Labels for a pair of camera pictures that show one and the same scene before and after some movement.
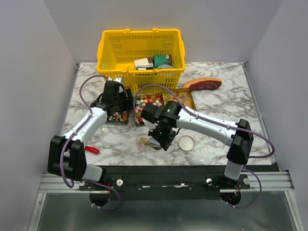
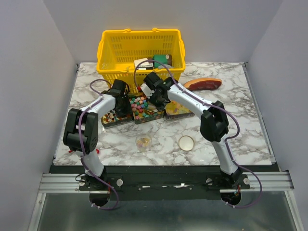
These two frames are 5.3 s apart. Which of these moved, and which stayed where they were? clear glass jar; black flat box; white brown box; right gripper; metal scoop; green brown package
Moved: right gripper; metal scoop
Stayed: clear glass jar; green brown package; black flat box; white brown box
